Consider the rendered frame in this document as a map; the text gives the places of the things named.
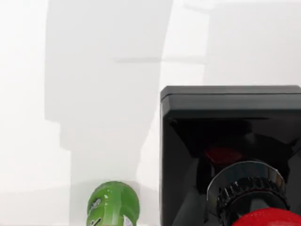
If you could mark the green bottle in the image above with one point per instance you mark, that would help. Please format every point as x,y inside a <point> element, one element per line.
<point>113,204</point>

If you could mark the black square box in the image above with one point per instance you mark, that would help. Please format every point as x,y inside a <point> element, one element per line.
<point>183,141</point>

